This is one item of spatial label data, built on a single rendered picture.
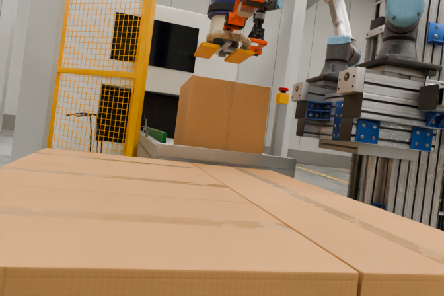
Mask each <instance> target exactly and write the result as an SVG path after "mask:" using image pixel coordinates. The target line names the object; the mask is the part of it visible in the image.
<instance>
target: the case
mask: <svg viewBox="0 0 444 296"><path fill-rule="evenodd" d="M270 91H271V87H264V86H260V85H251V84H247V83H239V82H234V81H226V80H222V79H214V78H209V77H201V76H197V75H192V76H191V77H190V78H189V79H188V80H187V81H186V82H185V83H184V84H183V85H182V86H181V88H180V97H179V102H178V112H177V118H176V127H175V133H174V143H173V145H183V146H190V147H201V148H208V149H218V150H225V151H236V152H243V153H254V154H261V155H262V153H263V148H264V138H265V132H266V122H267V117H268V106H269V101H270Z"/></svg>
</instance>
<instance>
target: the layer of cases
mask: <svg viewBox="0 0 444 296"><path fill-rule="evenodd" d="M0 296H444V231H442V230H439V229H436V228H433V227H430V226H428V225H424V224H422V223H419V222H417V221H413V220H411V219H408V218H405V217H402V216H399V215H396V214H394V213H391V212H388V211H385V210H383V209H379V208H377V207H373V206H372V205H368V204H366V203H362V202H359V201H357V200H353V199H351V198H347V197H345V196H342V195H339V194H337V193H334V192H331V191H328V190H325V189H323V188H319V187H317V186H313V185H312V184H308V183H306V182H302V181H300V180H297V179H294V178H291V177H288V176H286V175H283V174H280V173H277V172H274V171H272V170H261V169H254V168H241V167H234V166H221V165H209V164H201V163H189V162H182V161H169V160H162V159H149V158H142V157H129V156H122V155H109V154H102V153H89V152H82V151H70V150H63V149H50V148H45V149H42V150H40V151H37V152H35V153H33V154H30V155H27V156H25V157H23V158H21V159H18V160H15V161H13V162H11V163H8V164H6V165H3V166H0Z"/></svg>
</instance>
